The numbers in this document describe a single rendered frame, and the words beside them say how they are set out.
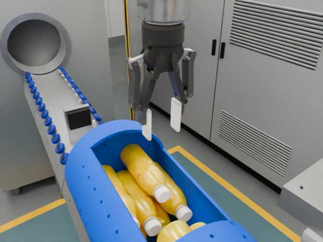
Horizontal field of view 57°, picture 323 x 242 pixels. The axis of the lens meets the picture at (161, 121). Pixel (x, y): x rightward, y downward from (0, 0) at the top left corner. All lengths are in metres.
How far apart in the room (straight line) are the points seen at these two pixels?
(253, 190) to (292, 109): 0.74
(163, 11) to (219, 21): 1.81
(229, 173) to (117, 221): 2.01
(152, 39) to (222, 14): 1.78
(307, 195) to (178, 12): 0.60
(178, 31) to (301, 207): 0.58
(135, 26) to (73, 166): 0.75
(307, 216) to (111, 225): 0.52
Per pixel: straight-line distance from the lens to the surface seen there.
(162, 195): 0.74
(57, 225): 2.24
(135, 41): 1.36
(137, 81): 0.53
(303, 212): 0.90
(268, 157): 2.32
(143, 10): 0.51
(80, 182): 0.74
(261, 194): 2.44
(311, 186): 0.93
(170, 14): 0.49
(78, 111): 1.20
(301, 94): 2.00
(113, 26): 5.56
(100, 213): 0.64
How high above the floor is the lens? 1.65
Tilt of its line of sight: 32 degrees down
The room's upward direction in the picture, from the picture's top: straight up
